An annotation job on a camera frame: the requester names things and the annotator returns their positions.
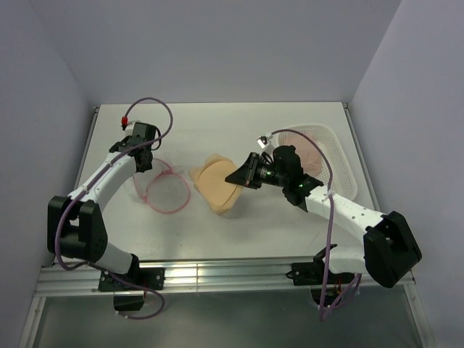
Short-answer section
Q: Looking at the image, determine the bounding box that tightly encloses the beige bra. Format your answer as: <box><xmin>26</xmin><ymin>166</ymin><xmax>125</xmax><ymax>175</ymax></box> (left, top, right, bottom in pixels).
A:
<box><xmin>188</xmin><ymin>154</ymin><xmax>244</xmax><ymax>215</ymax></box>

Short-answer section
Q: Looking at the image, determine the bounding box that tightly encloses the purple cable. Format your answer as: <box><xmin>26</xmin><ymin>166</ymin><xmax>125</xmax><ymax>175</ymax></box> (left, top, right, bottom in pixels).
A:
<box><xmin>270</xmin><ymin>128</ymin><xmax>363</xmax><ymax>323</ymax></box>
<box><xmin>54</xmin><ymin>96</ymin><xmax>174</xmax><ymax>322</ymax></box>

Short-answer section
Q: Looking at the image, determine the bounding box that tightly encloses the aluminium rail frame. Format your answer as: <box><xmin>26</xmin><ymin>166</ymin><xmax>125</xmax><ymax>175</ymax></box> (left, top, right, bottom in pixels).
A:
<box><xmin>17</xmin><ymin>104</ymin><xmax>436</xmax><ymax>348</ymax></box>

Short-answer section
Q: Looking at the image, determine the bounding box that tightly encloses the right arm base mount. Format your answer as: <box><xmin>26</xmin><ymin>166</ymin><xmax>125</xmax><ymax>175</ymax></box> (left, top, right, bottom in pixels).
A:
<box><xmin>286</xmin><ymin>262</ymin><xmax>355</xmax><ymax>306</ymax></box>

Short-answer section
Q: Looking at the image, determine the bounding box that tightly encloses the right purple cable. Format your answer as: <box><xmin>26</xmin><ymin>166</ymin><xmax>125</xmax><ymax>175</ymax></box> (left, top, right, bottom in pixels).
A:
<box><xmin>270</xmin><ymin>128</ymin><xmax>363</xmax><ymax>323</ymax></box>

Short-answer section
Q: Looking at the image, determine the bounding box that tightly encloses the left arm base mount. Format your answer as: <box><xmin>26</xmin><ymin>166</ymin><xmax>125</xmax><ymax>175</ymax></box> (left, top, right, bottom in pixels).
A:
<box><xmin>97</xmin><ymin>267</ymin><xmax>165</xmax><ymax>313</ymax></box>

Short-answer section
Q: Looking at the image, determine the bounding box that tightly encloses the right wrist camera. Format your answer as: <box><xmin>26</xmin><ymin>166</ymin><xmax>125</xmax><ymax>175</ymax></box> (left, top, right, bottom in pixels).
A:
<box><xmin>257</xmin><ymin>132</ymin><xmax>275</xmax><ymax>154</ymax></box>

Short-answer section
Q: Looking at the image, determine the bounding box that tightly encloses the white mesh laundry bag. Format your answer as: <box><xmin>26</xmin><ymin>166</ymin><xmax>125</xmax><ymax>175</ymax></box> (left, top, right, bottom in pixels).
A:
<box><xmin>131</xmin><ymin>159</ymin><xmax>191</xmax><ymax>215</ymax></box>

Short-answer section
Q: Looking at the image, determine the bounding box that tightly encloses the pink bra in basket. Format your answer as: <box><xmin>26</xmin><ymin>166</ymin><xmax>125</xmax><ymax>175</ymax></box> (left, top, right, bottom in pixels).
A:
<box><xmin>279</xmin><ymin>132</ymin><xmax>322</xmax><ymax>178</ymax></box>

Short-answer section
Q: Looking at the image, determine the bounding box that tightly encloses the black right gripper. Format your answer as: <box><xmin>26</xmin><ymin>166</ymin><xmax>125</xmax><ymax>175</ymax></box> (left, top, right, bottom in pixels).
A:
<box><xmin>225</xmin><ymin>152</ymin><xmax>288</xmax><ymax>189</ymax></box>

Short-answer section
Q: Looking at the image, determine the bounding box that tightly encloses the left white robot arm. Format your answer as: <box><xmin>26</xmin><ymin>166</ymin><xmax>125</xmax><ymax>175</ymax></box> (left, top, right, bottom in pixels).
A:
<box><xmin>47</xmin><ymin>122</ymin><xmax>160</xmax><ymax>289</ymax></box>

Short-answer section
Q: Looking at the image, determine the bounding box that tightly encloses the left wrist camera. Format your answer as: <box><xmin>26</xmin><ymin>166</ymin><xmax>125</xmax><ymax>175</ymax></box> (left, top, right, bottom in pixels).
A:
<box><xmin>121</xmin><ymin>116</ymin><xmax>139</xmax><ymax>135</ymax></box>

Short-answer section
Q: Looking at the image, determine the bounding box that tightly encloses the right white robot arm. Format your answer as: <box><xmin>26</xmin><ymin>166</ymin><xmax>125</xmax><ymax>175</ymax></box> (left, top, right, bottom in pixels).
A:
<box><xmin>225</xmin><ymin>146</ymin><xmax>422</xmax><ymax>288</ymax></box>

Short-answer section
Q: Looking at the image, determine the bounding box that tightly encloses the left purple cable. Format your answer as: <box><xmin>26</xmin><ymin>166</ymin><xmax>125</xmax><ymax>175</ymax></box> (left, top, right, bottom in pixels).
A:
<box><xmin>54</xmin><ymin>96</ymin><xmax>174</xmax><ymax>322</ymax></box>

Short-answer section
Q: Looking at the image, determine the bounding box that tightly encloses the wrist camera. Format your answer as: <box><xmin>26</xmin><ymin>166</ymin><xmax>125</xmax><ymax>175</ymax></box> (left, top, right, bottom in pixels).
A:
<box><xmin>257</xmin><ymin>132</ymin><xmax>275</xmax><ymax>154</ymax></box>
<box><xmin>121</xmin><ymin>116</ymin><xmax>139</xmax><ymax>135</ymax></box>

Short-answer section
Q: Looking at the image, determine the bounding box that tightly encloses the white perforated plastic basket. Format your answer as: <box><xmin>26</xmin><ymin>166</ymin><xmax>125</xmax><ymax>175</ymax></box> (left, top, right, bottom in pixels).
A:
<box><xmin>273</xmin><ymin>123</ymin><xmax>357</xmax><ymax>200</ymax></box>

